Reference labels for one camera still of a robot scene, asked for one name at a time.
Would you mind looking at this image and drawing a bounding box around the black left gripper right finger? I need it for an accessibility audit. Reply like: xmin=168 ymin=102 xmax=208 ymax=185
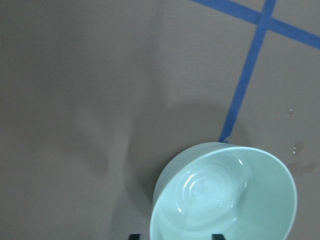
xmin=212 ymin=234 xmax=225 ymax=240

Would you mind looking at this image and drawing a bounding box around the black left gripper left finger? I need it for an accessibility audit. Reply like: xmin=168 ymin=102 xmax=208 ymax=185
xmin=128 ymin=233 xmax=140 ymax=240

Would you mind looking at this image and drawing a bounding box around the mint green bowl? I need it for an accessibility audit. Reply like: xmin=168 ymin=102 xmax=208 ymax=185
xmin=149 ymin=142 xmax=298 ymax=240

